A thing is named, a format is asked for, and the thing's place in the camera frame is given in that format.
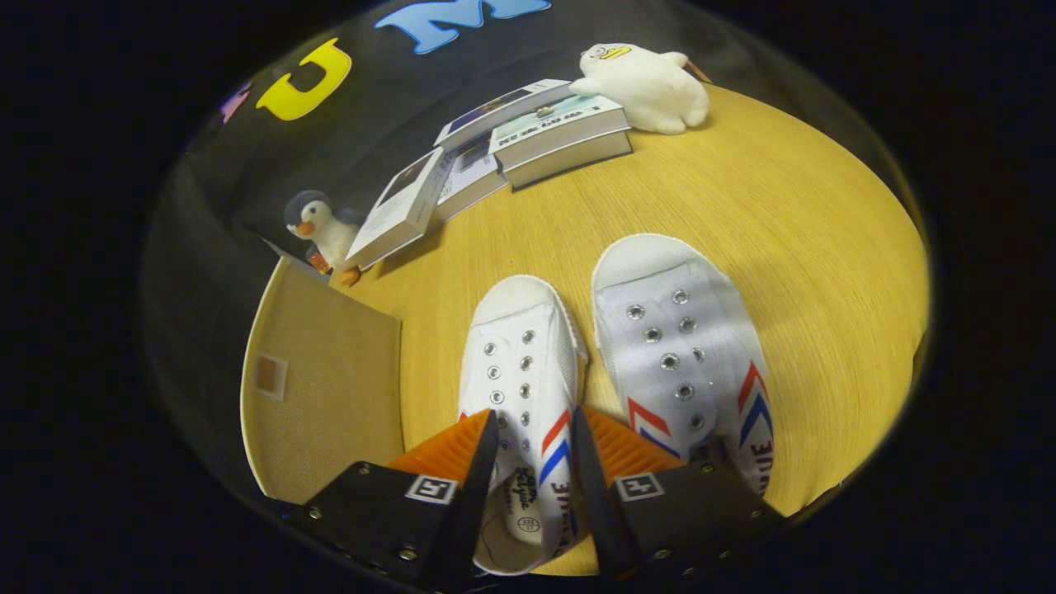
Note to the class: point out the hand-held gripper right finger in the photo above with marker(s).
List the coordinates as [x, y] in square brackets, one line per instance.
[598, 495]

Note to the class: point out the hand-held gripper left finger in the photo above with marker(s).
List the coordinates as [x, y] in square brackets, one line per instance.
[478, 495]

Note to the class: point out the white canvas shoe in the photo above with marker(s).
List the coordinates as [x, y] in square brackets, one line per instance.
[528, 363]
[676, 330]

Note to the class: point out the beige fabric storage box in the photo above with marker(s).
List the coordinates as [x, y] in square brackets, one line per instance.
[330, 396]

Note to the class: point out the book with portrait cover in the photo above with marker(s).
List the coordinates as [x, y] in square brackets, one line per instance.
[396, 214]

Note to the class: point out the penguin plush toy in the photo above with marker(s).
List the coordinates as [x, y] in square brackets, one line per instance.
[330, 235]

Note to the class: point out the thin white book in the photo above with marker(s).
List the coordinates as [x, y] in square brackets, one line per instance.
[474, 177]

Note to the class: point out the thick white book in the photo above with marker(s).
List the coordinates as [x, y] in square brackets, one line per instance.
[569, 161]

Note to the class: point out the thick book with teal cover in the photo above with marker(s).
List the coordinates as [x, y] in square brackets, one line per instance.
[553, 124]

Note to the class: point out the black backdrop cloth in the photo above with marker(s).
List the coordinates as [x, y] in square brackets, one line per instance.
[371, 107]

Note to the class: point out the white duck plush toy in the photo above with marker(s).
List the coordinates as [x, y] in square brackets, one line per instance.
[652, 91]

